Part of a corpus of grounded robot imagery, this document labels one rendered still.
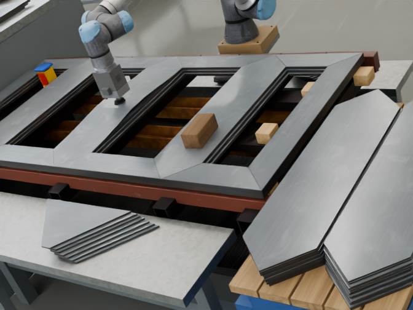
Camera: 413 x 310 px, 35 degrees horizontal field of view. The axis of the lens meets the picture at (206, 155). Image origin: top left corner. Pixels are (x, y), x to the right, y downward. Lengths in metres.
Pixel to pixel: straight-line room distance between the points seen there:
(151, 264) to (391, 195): 0.64
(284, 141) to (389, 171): 0.36
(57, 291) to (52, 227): 1.14
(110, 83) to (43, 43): 0.96
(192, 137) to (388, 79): 0.79
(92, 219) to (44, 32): 1.47
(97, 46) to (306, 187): 0.96
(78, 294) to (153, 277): 1.35
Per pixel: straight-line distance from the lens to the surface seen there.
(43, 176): 2.29
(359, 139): 1.79
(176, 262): 1.73
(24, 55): 3.16
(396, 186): 1.61
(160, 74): 2.54
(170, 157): 1.98
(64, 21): 3.34
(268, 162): 1.81
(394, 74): 2.43
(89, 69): 2.86
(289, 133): 1.91
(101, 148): 2.21
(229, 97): 2.20
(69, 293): 3.07
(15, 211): 2.27
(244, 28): 2.87
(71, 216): 2.01
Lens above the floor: 1.81
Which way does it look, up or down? 30 degrees down
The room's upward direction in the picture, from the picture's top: 20 degrees counter-clockwise
